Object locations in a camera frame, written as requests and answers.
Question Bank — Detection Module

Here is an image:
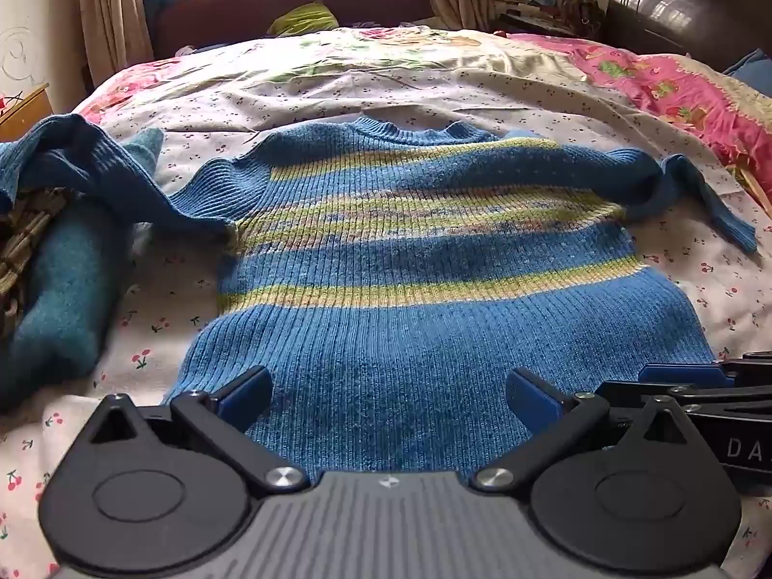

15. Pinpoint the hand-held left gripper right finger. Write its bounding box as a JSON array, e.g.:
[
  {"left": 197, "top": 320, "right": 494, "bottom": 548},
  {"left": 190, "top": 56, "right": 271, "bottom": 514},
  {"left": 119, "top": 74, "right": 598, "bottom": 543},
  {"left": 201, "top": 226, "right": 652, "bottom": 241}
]
[{"left": 469, "top": 367, "right": 696, "bottom": 493}]

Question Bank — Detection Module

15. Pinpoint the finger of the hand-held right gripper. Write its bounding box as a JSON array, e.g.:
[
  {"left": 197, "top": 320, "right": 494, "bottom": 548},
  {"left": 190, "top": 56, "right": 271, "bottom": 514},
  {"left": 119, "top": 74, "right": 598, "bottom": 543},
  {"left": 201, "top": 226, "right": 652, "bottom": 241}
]
[
  {"left": 596, "top": 379, "right": 772, "bottom": 418},
  {"left": 638, "top": 351, "right": 772, "bottom": 388}
]

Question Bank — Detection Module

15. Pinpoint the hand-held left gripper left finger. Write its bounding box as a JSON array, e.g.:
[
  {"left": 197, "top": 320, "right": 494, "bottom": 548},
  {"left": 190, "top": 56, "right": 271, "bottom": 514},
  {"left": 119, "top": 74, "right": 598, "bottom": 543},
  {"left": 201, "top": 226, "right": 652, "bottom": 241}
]
[{"left": 89, "top": 365, "right": 310, "bottom": 493}]

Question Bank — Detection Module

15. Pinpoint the blue striped knit sweater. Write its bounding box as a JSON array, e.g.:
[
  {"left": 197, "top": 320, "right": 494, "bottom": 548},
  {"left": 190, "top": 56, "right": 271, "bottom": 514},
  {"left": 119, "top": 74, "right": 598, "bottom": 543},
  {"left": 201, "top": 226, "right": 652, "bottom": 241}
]
[{"left": 0, "top": 114, "right": 758, "bottom": 484}]

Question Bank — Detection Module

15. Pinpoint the cherry print bedsheet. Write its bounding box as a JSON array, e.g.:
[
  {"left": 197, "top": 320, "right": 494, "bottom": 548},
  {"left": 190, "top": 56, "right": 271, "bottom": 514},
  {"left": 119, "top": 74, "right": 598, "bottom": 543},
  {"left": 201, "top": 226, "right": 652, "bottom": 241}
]
[{"left": 0, "top": 69, "right": 772, "bottom": 579}]

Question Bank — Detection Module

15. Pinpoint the teal fuzzy sweater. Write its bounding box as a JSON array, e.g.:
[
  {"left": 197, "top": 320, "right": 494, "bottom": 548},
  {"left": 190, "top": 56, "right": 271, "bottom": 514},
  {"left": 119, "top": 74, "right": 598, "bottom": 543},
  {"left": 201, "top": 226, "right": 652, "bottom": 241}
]
[{"left": 0, "top": 128, "right": 165, "bottom": 414}]

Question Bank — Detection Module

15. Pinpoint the beige checked garment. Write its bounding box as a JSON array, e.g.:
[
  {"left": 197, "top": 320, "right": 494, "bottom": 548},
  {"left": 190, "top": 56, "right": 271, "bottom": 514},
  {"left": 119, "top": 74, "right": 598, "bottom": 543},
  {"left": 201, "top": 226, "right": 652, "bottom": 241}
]
[{"left": 0, "top": 188, "right": 82, "bottom": 330}]

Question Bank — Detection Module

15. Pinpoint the blue pillow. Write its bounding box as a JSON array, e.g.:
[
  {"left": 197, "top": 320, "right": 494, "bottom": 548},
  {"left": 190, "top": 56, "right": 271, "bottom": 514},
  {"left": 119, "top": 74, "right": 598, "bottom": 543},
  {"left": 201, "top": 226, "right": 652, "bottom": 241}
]
[{"left": 722, "top": 48, "right": 772, "bottom": 98}]

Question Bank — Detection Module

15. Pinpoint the wooden nightstand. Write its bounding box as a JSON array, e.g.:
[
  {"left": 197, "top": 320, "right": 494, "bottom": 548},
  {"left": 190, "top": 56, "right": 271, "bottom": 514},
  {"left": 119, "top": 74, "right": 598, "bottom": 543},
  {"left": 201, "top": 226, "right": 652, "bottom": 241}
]
[{"left": 0, "top": 82, "right": 53, "bottom": 143}]

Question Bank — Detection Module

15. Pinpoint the green cloth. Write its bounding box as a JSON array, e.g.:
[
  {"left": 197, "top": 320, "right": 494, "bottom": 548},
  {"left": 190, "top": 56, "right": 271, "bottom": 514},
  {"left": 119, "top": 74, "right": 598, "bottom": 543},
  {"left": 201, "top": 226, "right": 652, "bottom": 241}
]
[{"left": 267, "top": 2, "right": 340, "bottom": 38}]

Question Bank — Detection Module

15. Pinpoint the cluttered side table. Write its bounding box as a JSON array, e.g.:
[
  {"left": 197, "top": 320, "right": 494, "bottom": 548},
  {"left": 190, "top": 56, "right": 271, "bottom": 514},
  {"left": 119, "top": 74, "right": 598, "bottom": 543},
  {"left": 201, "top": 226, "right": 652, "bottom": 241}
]
[{"left": 490, "top": 0, "right": 607, "bottom": 38}]

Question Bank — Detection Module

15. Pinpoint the maroon upholstered headboard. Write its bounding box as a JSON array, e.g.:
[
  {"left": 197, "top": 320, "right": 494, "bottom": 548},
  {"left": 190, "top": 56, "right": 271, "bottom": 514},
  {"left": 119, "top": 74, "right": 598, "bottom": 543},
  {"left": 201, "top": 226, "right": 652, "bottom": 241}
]
[{"left": 150, "top": 0, "right": 436, "bottom": 60}]

